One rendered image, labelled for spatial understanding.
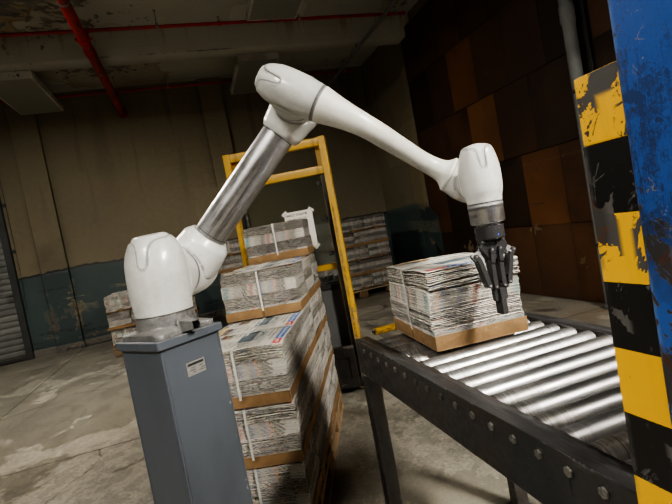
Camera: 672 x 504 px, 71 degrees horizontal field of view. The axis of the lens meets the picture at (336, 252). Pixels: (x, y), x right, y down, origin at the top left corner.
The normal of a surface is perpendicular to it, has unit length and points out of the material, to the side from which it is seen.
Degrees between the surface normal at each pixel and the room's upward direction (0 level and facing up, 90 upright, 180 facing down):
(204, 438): 90
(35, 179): 90
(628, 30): 90
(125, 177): 90
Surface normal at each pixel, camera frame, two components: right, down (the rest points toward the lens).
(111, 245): 0.28, 0.00
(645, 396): -0.94, 0.19
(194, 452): 0.79, -0.11
